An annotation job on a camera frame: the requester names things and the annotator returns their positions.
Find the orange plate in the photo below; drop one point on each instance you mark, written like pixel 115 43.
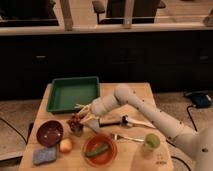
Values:
pixel 103 159

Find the green cucumber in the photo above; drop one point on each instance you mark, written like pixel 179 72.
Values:
pixel 99 150

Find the green lid bottle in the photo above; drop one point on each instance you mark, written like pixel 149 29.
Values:
pixel 144 159

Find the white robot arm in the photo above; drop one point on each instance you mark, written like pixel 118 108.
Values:
pixel 197 145

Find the office chair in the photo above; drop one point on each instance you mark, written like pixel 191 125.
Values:
pixel 127 11

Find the metal cup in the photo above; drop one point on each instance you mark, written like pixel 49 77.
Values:
pixel 77 129

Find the white handled knife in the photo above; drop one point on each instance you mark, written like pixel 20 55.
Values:
pixel 125 121

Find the green plastic tray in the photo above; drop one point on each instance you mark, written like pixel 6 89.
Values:
pixel 66 93

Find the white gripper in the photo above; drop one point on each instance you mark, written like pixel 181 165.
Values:
pixel 96 108

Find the blue sponge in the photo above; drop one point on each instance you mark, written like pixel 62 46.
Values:
pixel 44 155

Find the blue device on floor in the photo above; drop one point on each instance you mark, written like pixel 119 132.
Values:
pixel 199 99

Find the dark red bowl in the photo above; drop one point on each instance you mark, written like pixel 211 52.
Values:
pixel 50 133

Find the silver fork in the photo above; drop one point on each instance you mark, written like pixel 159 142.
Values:
pixel 117 137

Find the yellow onion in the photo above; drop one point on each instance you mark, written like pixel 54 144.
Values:
pixel 65 145

